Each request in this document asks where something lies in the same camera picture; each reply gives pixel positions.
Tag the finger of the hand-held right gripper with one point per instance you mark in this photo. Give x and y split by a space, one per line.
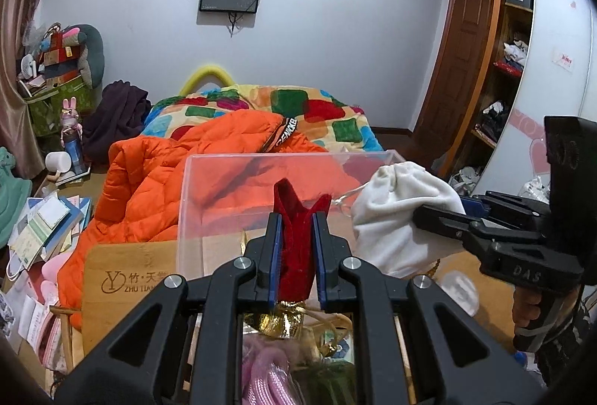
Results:
513 207
438 218

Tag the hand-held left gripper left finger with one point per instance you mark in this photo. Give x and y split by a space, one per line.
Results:
275 256

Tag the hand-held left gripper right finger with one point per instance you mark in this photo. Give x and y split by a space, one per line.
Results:
318 256

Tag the red velvet pouch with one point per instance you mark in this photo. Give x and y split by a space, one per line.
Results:
296 246

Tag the white cloth pouch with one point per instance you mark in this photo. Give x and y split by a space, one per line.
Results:
396 209

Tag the gold shiny pouch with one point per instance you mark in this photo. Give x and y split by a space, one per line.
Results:
270 321

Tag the clear plastic storage box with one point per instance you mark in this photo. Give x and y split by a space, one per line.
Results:
224 172

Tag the person's right forearm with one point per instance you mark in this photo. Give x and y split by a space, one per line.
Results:
566 339

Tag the wooden desktop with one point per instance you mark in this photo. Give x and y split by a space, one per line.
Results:
135 260

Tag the person's right hand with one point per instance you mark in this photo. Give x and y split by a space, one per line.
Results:
529 307

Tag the white round object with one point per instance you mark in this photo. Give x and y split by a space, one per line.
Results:
459 293

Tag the dark green fuzzy item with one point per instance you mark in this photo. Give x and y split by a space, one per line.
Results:
326 386

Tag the orange down jacket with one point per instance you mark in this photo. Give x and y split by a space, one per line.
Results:
154 181

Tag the white sliding wardrobe door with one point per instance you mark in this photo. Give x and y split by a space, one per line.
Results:
559 36

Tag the wooden door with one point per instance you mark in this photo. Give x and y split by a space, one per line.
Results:
459 69

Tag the colourful patchwork blanket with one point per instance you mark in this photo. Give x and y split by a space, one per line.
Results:
289 102

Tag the yellow foam noodle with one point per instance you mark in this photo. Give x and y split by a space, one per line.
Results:
205 71

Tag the dark purple cloth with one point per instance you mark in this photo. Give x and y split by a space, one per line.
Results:
116 116

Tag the stack of books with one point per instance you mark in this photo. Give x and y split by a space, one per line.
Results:
46 223

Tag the bunny water bottle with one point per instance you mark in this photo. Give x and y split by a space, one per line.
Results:
72 139

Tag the white mug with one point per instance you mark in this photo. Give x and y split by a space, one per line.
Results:
58 161

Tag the pile of papers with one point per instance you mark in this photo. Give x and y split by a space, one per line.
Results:
32 321

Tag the green storage box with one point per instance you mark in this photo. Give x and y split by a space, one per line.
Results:
51 106

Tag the teal rocking horse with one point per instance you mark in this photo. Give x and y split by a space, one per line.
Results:
11 195

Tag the pile of plush toys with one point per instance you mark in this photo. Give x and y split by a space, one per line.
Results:
58 50

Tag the small white fan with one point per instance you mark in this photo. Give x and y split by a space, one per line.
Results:
29 67

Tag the pink striped curtain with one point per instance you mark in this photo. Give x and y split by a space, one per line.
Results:
18 36

